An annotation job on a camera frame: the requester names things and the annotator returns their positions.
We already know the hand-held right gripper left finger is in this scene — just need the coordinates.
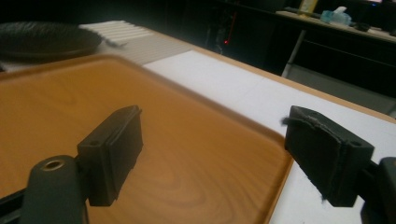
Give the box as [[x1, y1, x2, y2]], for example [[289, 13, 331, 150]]
[[77, 105, 145, 207]]

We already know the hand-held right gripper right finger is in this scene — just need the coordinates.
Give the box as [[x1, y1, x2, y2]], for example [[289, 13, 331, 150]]
[[280, 105, 375, 208]]

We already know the wooden serving tray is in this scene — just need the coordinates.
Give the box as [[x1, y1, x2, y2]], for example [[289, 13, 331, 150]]
[[0, 54, 294, 224]]

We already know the white ribbed mat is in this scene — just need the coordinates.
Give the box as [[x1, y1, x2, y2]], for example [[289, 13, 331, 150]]
[[78, 20, 194, 66]]

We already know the black round plate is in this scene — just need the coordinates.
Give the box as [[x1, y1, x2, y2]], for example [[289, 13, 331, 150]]
[[0, 21, 104, 64]]

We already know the background desk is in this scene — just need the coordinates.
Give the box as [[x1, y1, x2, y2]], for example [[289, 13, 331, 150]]
[[275, 8, 396, 45]]

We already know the small black object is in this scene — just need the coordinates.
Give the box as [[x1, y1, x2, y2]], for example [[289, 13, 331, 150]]
[[354, 21, 372, 33]]

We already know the teal tissue pack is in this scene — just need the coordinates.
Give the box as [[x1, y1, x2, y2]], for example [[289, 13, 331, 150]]
[[319, 6, 353, 26]]

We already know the yellow upright item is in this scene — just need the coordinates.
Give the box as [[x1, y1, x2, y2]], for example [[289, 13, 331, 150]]
[[298, 0, 319, 17]]

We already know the red lit cable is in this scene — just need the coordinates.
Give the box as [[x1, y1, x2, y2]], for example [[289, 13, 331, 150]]
[[223, 12, 238, 47]]

